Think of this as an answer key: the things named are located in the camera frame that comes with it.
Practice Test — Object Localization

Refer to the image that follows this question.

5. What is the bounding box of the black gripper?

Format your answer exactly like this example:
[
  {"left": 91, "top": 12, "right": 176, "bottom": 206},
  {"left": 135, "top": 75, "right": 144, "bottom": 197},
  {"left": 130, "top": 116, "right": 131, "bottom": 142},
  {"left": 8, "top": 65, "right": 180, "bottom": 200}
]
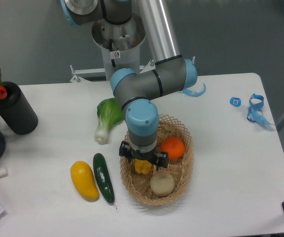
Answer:
[{"left": 119, "top": 141, "right": 169, "bottom": 171}]

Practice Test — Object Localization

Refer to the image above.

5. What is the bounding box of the yellow bell pepper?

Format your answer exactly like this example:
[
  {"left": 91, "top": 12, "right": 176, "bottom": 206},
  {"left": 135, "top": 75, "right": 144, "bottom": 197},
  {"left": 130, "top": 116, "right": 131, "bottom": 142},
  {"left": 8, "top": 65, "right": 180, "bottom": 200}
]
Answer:
[{"left": 134, "top": 159, "right": 152, "bottom": 175}]

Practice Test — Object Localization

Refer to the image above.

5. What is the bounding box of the woven wicker basket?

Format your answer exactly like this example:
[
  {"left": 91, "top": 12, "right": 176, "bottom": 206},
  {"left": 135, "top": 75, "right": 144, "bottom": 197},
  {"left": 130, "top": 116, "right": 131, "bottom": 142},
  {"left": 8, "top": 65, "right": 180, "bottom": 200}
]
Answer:
[{"left": 120, "top": 114, "right": 194, "bottom": 205}]

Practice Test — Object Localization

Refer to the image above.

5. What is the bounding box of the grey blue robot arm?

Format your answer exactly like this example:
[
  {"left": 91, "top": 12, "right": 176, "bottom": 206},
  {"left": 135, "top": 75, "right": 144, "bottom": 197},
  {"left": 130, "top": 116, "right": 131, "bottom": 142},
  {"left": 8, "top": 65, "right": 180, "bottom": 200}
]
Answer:
[{"left": 61, "top": 0, "right": 197, "bottom": 168}]

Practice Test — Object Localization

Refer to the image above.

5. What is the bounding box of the beige round bun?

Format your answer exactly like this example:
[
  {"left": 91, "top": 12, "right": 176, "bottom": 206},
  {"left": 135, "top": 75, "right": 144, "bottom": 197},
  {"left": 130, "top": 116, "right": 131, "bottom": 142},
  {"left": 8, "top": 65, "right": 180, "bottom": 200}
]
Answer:
[{"left": 150, "top": 171, "right": 175, "bottom": 197}]

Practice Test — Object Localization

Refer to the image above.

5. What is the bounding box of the orange fruit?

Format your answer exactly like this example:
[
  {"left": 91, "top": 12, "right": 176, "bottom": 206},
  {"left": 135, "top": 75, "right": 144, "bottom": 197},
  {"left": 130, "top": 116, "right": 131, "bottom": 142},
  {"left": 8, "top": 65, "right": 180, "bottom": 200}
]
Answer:
[{"left": 161, "top": 136, "right": 185, "bottom": 159}]

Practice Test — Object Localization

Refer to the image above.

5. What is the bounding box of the dark green cucumber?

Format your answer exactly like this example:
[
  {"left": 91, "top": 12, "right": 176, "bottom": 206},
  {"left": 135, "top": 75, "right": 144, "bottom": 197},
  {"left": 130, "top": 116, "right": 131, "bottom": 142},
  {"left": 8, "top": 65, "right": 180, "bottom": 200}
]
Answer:
[{"left": 93, "top": 153, "right": 117, "bottom": 209}]

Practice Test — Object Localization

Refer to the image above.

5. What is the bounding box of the green bok choy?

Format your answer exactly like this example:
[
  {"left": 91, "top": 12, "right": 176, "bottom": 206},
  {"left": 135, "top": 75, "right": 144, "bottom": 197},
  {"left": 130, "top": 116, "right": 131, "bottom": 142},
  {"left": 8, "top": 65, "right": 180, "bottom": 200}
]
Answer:
[{"left": 94, "top": 98, "right": 124, "bottom": 144}]

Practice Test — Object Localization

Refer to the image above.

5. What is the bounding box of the yellow mango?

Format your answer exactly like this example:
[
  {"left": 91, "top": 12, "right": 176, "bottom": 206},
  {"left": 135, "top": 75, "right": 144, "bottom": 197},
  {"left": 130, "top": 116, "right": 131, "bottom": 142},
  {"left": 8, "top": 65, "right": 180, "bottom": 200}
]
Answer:
[{"left": 70, "top": 160, "right": 99, "bottom": 202}]

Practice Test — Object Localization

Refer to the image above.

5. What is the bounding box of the blue ribbon strip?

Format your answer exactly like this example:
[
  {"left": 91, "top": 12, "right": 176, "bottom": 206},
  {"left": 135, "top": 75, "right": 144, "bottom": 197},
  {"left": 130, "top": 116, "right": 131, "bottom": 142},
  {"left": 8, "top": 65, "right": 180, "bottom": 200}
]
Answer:
[{"left": 181, "top": 83, "right": 206, "bottom": 97}]

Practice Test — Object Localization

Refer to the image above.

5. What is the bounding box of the small blue tape roll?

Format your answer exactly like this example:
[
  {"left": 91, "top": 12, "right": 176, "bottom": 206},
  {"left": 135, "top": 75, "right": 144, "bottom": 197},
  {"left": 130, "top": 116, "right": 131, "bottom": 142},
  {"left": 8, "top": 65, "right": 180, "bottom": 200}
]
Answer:
[{"left": 229, "top": 97, "right": 242, "bottom": 107}]

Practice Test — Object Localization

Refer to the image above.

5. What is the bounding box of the black cylindrical vase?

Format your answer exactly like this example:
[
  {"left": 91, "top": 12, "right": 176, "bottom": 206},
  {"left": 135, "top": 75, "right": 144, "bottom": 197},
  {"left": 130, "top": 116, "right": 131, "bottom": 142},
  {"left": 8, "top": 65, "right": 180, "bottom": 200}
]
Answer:
[{"left": 0, "top": 81, "right": 38, "bottom": 135}]

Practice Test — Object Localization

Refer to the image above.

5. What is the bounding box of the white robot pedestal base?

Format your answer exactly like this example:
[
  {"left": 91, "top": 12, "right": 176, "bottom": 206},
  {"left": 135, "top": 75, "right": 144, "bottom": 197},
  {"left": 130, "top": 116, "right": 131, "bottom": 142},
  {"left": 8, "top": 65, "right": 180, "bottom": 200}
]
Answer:
[{"left": 69, "top": 13, "right": 197, "bottom": 83}]

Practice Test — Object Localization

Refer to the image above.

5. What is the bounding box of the blue lanyard ribbon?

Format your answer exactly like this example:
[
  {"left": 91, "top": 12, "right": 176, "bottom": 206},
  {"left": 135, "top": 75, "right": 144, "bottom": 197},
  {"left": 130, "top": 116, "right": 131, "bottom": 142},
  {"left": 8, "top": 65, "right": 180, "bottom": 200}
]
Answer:
[{"left": 247, "top": 93, "right": 274, "bottom": 125}]

